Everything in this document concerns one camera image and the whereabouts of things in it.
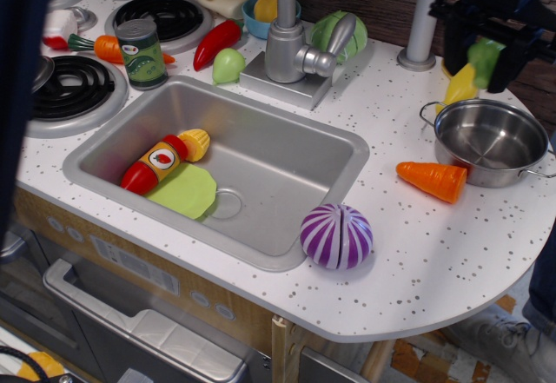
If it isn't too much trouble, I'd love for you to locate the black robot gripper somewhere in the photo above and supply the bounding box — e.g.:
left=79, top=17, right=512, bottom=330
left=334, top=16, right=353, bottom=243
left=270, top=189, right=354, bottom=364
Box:
left=429, top=0, right=543, bottom=94

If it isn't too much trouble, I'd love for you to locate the green toy broccoli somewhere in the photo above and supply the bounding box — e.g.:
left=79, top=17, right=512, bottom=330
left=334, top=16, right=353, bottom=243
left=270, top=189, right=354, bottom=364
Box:
left=467, top=37, right=506, bottom=89

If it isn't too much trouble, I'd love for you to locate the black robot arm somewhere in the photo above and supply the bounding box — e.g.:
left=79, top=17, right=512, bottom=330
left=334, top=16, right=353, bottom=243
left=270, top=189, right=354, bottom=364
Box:
left=429, top=0, right=555, bottom=93

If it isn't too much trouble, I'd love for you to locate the stainless steel pot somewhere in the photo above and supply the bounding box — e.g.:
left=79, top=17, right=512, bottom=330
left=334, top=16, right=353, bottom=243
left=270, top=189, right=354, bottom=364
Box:
left=420, top=99, right=555, bottom=188

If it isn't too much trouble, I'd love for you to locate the silver pot lid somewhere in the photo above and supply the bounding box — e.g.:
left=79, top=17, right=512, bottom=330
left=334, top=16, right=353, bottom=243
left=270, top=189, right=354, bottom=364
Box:
left=32, top=56, right=55, bottom=93

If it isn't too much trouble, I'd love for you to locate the yellow toy banana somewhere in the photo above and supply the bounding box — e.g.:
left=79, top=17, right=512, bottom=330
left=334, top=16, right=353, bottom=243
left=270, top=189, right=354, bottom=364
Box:
left=435, top=63, right=479, bottom=114

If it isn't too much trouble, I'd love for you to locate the grey support pole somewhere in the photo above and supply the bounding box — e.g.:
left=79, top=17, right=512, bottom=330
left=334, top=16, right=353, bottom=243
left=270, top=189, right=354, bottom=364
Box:
left=397, top=0, right=437, bottom=72

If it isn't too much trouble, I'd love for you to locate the green toy cabbage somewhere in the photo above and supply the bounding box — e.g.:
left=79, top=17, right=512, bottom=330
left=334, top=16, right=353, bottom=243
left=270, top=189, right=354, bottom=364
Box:
left=309, top=10, right=367, bottom=63

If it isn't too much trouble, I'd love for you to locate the orange toy carrot piece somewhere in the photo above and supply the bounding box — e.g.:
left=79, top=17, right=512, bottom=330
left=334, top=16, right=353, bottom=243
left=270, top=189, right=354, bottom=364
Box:
left=395, top=162, right=467, bottom=204

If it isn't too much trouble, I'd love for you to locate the silver toy faucet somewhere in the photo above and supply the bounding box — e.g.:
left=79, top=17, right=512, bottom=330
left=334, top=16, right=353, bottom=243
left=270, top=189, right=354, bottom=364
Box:
left=239, top=0, right=357, bottom=110

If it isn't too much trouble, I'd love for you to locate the orange toy squash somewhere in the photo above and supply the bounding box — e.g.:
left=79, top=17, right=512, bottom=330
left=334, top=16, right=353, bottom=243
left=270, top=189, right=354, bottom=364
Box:
left=254, top=0, right=278, bottom=23

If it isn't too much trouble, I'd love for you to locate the blue toy bowl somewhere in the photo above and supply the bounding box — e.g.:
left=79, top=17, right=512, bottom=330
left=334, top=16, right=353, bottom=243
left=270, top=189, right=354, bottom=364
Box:
left=241, top=0, right=302, bottom=40

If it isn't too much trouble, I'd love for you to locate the purple striped toy onion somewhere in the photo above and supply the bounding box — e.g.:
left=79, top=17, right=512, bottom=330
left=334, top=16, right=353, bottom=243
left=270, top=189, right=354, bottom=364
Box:
left=300, top=203, right=374, bottom=270

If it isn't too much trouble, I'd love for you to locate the red toy chili pepper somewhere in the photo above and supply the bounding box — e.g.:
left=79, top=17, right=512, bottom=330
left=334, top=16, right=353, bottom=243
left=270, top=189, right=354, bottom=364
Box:
left=193, top=19, right=243, bottom=71

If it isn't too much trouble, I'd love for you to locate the light green toy pear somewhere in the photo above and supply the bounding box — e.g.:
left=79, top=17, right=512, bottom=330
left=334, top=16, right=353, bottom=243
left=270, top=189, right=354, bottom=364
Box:
left=212, top=48, right=246, bottom=85

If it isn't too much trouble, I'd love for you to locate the blue jeans leg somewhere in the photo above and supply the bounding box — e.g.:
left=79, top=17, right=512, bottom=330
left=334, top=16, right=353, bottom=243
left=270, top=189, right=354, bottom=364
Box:
left=522, top=238, right=555, bottom=340

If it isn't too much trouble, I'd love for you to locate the grey toy sink basin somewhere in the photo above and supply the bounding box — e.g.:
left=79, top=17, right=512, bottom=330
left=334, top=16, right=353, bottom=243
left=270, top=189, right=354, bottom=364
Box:
left=63, top=76, right=369, bottom=271

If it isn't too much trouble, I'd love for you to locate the grey sneaker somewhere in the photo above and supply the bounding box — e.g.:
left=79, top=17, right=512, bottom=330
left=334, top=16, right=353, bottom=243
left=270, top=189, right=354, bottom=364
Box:
left=442, top=304, right=555, bottom=382

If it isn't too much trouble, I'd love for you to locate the back right stove burner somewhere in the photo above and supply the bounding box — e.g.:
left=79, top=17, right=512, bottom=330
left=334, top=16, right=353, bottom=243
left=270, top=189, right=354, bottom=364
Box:
left=104, top=0, right=214, bottom=56

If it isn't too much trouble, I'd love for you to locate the yellow toy corn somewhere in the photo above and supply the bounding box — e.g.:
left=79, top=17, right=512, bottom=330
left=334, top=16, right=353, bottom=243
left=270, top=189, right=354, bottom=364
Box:
left=178, top=129, right=210, bottom=162

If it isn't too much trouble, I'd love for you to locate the green toy lettuce leaf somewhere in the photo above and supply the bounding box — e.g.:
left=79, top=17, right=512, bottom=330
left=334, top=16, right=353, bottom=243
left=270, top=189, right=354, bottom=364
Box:
left=145, top=163, right=217, bottom=219

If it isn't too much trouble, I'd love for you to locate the green toy peas can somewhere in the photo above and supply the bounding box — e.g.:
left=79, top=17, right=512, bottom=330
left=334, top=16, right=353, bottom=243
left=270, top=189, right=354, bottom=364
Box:
left=115, top=19, right=169, bottom=90

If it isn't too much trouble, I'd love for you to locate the red yellow ketchup bottle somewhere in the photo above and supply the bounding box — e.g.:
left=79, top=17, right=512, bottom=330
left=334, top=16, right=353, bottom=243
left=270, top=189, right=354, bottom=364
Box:
left=120, top=135, right=188, bottom=195

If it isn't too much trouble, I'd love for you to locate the orange toy carrot with stem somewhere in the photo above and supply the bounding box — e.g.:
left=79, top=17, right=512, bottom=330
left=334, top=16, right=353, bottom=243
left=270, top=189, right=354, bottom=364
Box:
left=69, top=34, right=175, bottom=64

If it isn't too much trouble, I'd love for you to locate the grey stove knob centre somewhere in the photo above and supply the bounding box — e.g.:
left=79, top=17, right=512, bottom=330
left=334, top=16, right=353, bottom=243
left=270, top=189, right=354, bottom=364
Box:
left=68, top=6, right=97, bottom=32

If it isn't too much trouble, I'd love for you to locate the front left stove burner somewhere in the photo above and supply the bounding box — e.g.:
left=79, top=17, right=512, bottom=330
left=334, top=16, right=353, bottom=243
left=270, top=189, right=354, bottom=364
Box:
left=25, top=56, right=128, bottom=139

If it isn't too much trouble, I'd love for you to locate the red white toy radish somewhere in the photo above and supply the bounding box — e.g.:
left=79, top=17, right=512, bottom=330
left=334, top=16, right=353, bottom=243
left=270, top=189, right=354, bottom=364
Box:
left=42, top=10, right=78, bottom=50

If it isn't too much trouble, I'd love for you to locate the grey toy oven door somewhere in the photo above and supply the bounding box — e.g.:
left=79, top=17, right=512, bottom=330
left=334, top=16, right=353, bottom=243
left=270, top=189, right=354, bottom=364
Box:
left=43, top=259, right=269, bottom=382

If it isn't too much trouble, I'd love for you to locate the yellow object with black cable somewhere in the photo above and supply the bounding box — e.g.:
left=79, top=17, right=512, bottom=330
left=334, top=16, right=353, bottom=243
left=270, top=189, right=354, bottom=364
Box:
left=1, top=346, right=75, bottom=382

